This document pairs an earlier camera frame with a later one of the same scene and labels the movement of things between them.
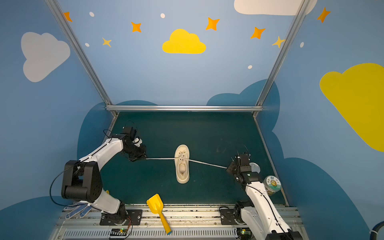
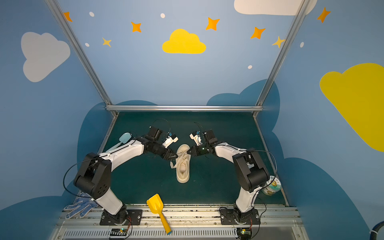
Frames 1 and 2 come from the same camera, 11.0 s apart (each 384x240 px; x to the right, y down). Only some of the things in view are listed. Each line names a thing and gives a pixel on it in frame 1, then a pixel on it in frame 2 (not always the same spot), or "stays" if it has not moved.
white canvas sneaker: (182, 166) stays
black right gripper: (233, 168) -> (198, 150)
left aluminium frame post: (74, 40) stays
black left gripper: (137, 153) -> (165, 151)
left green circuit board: (118, 232) stays
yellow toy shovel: (155, 205) stays
